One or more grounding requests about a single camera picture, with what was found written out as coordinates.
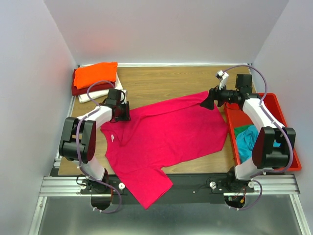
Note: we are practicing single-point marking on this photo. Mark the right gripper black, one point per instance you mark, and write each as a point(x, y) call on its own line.
point(215, 96)

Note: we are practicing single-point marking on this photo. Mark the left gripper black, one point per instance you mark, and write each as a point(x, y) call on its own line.
point(125, 111)

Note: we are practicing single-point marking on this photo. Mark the pink t shirt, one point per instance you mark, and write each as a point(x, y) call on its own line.
point(160, 135)

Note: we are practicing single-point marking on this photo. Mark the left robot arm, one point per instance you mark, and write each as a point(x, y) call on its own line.
point(78, 139)

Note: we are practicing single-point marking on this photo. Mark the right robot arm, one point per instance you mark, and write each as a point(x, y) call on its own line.
point(273, 150)

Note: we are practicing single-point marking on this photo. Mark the white folded t shirt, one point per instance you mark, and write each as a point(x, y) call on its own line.
point(83, 98)

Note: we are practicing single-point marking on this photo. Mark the red plastic bin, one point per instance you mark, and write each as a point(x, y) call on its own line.
point(236, 118)

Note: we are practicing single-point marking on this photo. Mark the dark red folded t shirt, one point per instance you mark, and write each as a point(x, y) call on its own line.
point(95, 88)

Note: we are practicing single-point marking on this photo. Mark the green t shirt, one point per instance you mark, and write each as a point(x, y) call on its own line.
point(245, 130)

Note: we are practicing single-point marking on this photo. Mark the orange folded t shirt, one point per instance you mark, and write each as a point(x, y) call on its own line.
point(87, 76)

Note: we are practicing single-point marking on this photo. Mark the teal t shirt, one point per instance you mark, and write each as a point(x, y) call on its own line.
point(245, 145)

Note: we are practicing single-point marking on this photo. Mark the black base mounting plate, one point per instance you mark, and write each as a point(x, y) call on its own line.
point(214, 188)

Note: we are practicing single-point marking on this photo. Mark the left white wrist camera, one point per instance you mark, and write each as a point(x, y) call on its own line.
point(124, 96)

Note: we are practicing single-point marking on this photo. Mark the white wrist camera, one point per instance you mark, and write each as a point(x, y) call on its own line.
point(124, 96)
point(222, 76)

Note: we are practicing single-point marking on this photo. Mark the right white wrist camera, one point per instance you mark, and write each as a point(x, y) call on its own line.
point(222, 76)

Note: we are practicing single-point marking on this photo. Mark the aluminium frame rail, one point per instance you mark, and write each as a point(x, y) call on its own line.
point(59, 187)

